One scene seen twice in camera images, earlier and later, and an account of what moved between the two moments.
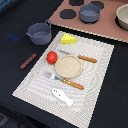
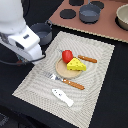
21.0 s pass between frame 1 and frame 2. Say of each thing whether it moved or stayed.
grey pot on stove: stayed
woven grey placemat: stayed
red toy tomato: moved
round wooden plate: stayed
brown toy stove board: stayed
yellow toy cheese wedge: moved
